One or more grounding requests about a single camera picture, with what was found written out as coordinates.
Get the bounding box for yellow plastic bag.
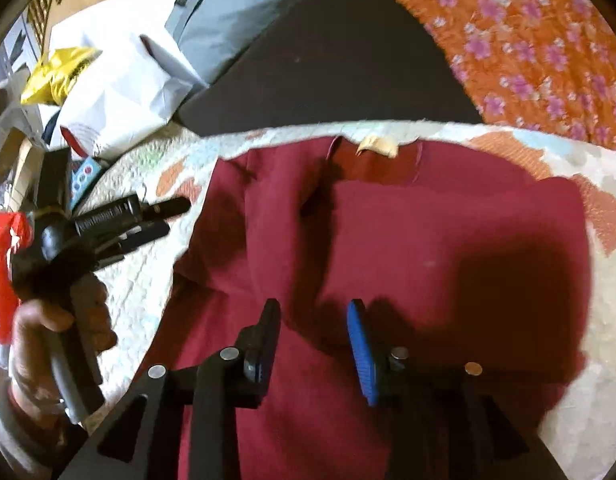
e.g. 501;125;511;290
20;46;103;107

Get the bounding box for heart print quilted blanket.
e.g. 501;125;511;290
70;120;616;480

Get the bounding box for white paper bag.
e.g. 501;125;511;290
40;32;209;158

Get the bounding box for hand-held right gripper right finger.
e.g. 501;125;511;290
347;299;571;480

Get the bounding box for dark brown cushion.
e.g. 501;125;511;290
175;0;483;137

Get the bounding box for red plastic bag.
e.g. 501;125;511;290
0;211;36;346

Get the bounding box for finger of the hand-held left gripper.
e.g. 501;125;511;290
94;222;171;267
139;196;191;220

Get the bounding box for maroon garment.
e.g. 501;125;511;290
133;135;596;480

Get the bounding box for orange floral cloth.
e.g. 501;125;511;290
338;0;616;153

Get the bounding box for person's left forearm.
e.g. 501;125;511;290
0;385;91;480

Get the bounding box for white sheet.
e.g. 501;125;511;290
48;0;193;61

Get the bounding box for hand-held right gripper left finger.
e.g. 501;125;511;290
58;299;282;480

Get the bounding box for grey fabric bag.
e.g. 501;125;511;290
165;0;339;86

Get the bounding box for person's left hand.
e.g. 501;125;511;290
9;275;119;428

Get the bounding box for blue box with coloured dots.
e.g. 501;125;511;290
68;156;106;208

